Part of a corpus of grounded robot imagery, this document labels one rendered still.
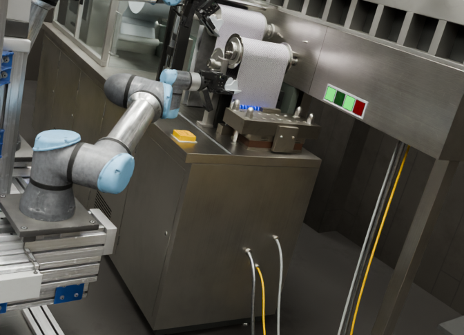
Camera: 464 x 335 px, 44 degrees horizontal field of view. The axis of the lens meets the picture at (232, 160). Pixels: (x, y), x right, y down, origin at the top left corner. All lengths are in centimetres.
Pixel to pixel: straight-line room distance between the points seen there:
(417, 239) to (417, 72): 64
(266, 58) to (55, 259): 126
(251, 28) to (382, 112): 80
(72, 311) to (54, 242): 105
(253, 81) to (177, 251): 79
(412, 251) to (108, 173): 127
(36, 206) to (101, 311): 117
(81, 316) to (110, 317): 12
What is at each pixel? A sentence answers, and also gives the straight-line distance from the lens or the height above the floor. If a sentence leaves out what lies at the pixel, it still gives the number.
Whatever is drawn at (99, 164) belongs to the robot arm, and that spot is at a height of 101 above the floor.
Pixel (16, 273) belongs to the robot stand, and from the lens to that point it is 157.
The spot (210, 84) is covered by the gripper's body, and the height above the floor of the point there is 111.
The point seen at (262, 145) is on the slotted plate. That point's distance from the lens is 236.
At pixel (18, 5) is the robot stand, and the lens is 171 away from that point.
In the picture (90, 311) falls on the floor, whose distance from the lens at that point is 272.
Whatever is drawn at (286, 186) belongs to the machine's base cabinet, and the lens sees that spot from 243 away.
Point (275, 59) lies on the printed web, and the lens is 249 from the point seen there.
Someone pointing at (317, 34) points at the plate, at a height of 140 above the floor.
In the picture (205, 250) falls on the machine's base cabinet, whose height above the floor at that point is 48.
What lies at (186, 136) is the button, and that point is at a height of 92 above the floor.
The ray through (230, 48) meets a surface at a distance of 243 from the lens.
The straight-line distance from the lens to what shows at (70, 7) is 401.
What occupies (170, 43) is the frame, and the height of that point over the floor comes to 118.
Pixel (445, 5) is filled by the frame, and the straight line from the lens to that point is 210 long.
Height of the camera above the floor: 157
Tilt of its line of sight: 18 degrees down
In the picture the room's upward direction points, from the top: 14 degrees clockwise
